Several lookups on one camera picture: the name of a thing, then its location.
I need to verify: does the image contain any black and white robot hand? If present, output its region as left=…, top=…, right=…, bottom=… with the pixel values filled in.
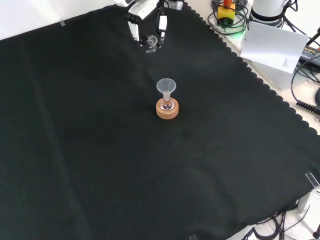
left=124, top=0, right=169, bottom=51

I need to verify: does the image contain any clear glass graduated cylinder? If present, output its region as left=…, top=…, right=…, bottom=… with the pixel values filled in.
left=145, top=34, right=160, bottom=54

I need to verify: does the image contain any clear plastic funnel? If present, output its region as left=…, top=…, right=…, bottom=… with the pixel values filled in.
left=156, top=78, right=178, bottom=95

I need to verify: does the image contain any yellow stop button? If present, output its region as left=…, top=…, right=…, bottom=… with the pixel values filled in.
left=216, top=0, right=237, bottom=27

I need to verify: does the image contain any small round-bottom glass flask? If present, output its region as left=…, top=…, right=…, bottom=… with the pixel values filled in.
left=160, top=90, right=175, bottom=112

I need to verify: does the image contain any pale white board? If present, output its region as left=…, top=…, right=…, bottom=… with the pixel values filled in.
left=239, top=20, right=310, bottom=75

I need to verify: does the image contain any black bench cloth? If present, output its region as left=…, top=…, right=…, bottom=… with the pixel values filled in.
left=0, top=1, right=320, bottom=240

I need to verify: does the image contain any black power adapter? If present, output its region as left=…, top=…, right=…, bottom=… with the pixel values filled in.
left=298, top=44, right=320, bottom=64

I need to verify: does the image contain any black coiled cable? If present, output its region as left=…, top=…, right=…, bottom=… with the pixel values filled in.
left=206, top=0, right=251, bottom=35

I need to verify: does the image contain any cork ring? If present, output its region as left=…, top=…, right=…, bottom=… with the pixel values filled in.
left=155, top=98, right=180, bottom=121

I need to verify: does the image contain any black cable with ribbed plug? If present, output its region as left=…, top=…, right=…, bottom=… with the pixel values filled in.
left=290, top=59, right=320, bottom=116

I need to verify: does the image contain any clear acrylic bracket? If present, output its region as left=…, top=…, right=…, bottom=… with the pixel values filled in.
left=304, top=171, right=320, bottom=189

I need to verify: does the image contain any black cable bundle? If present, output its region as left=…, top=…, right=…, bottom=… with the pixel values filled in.
left=241, top=210, right=320, bottom=240

